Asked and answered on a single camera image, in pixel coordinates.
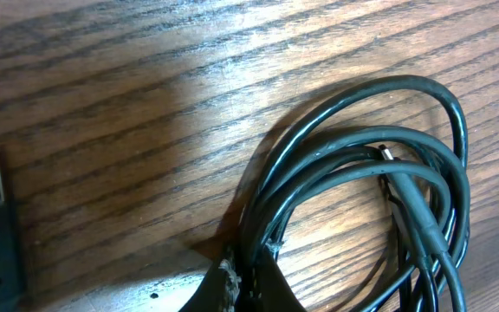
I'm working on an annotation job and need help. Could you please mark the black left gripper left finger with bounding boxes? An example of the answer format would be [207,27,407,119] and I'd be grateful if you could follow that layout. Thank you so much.
[179,257,241,312]

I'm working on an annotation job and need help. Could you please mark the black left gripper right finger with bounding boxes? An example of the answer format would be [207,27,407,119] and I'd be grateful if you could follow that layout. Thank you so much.
[251,248,306,312]

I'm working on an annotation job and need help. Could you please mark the black USB-A cable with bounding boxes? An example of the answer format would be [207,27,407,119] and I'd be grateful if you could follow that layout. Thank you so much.
[236,74,471,312]

